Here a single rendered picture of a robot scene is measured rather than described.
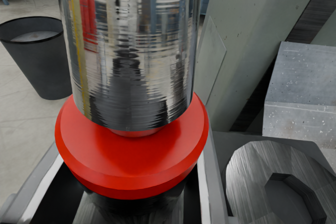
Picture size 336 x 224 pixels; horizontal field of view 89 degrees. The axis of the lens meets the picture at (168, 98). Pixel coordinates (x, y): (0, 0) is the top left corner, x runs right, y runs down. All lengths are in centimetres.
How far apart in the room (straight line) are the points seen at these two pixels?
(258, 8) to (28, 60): 158
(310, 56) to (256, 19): 17
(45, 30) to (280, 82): 192
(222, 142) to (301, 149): 7
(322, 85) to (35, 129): 182
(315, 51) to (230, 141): 41
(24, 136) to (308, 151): 178
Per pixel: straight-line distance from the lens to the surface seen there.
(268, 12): 45
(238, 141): 17
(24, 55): 170
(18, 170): 165
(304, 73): 54
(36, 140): 175
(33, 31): 207
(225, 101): 57
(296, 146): 20
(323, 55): 56
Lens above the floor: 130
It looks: 44 degrees down
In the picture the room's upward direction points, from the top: 8 degrees clockwise
